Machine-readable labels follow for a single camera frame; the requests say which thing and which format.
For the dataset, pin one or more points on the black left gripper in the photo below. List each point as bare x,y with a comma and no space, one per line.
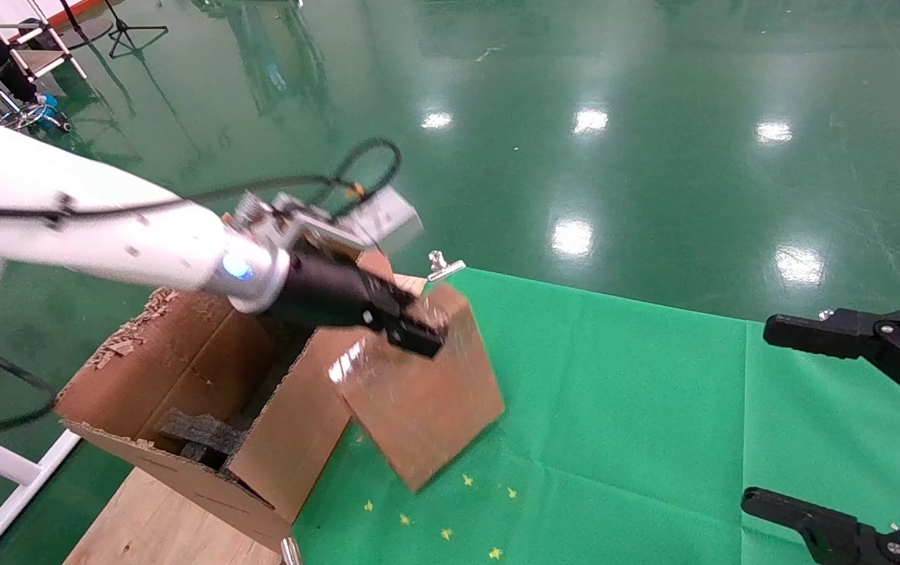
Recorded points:
324,290

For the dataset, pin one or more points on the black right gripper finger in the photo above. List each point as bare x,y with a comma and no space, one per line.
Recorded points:
834,537
889,341

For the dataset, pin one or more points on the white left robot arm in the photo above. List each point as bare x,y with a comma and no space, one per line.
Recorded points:
104,227

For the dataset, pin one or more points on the large open cardboard carton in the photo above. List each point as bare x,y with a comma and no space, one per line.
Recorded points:
183,353

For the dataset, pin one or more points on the silver metal clamp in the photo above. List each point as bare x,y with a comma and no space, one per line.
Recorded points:
443,268
291,552

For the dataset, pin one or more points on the green cloth mat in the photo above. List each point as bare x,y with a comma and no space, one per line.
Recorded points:
614,408

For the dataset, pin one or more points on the black foam block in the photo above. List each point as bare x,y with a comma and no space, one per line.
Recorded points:
202,431

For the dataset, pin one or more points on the light brown flat board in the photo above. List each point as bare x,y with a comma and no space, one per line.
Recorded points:
143,526

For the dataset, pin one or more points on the black tripod microphone stand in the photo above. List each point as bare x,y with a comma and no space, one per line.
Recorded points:
126,30

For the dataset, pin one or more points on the white pipe rack cart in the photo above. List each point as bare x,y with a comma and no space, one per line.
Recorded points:
26,496

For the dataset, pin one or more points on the black curved pole stand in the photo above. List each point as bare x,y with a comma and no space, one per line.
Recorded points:
89,33

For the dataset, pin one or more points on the wheeled metal stool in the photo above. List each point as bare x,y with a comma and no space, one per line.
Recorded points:
26,114

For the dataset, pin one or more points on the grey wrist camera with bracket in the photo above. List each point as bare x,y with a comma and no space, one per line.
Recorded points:
379,220

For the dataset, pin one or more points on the white pipe frame table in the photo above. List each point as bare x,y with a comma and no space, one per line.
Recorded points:
41,61

